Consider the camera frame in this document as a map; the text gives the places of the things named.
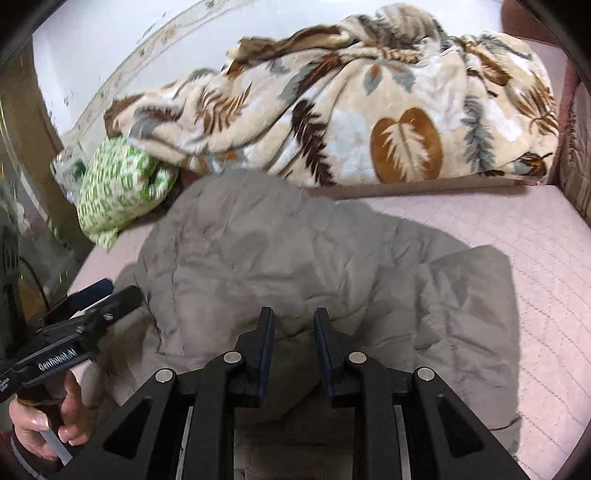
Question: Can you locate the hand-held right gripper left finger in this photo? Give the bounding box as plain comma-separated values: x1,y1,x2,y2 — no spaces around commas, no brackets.
65,307,276,480

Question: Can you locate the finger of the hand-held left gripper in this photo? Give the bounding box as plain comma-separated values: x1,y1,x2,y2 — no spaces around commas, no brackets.
92,285,142,322
45,278,114,324

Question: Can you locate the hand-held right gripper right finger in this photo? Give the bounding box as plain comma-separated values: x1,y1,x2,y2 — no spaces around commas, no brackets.
313,308,532,480

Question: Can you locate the grey padded jacket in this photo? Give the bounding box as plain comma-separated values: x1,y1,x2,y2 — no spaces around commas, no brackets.
76,167,522,480

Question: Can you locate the person's left hand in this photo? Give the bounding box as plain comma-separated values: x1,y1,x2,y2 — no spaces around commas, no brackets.
9,370,95,462

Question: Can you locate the green checkered pillow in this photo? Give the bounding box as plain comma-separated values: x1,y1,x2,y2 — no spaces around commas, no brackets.
76,136,178,250

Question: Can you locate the floral patterned cloth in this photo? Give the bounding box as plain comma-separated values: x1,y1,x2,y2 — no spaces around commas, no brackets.
50,150,90,204

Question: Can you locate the wooden door with glass panel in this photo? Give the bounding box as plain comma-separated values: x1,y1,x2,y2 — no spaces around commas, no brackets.
0,60,93,324

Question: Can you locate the leaf print fleece blanket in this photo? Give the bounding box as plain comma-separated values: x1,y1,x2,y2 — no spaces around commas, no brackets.
104,4,560,188

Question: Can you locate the striped floral sofa cushion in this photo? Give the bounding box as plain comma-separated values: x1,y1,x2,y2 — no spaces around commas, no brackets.
556,92,591,217

